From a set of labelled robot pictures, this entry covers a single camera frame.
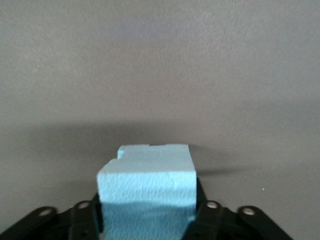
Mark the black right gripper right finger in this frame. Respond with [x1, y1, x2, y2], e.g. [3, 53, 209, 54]
[181, 176, 294, 240]

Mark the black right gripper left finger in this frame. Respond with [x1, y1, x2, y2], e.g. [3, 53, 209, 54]
[0, 191, 104, 240]

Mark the light blue foam block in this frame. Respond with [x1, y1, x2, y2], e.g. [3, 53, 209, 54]
[96, 143, 198, 240]

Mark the dark grey table mat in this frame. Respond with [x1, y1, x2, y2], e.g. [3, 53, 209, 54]
[0, 0, 320, 240]

